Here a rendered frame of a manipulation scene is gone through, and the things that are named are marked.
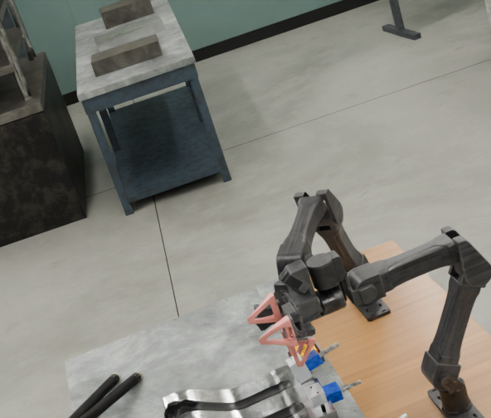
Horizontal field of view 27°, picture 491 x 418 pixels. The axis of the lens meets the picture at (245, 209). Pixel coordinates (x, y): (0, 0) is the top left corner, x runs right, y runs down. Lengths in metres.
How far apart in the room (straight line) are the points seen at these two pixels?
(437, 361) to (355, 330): 0.54
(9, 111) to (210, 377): 3.62
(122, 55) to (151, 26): 0.65
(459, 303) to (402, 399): 0.35
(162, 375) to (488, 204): 2.55
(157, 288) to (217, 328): 2.20
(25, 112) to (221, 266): 1.67
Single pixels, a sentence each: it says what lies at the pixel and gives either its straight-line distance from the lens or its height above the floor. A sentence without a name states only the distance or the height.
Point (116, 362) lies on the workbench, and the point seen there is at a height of 0.80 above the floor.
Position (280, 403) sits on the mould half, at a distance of 2.55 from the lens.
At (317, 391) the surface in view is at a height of 0.92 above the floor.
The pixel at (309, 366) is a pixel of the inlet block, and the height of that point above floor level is 0.92.
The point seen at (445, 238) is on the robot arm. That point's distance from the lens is 2.30.
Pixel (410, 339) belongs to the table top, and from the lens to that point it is 2.80.
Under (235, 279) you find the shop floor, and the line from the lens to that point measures 5.11.
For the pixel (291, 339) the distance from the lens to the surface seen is 2.19.
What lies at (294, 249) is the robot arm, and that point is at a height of 1.20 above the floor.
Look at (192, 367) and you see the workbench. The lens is 2.97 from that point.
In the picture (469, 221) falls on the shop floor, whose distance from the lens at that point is 5.03.
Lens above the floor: 2.31
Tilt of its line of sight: 23 degrees down
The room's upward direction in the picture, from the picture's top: 18 degrees counter-clockwise
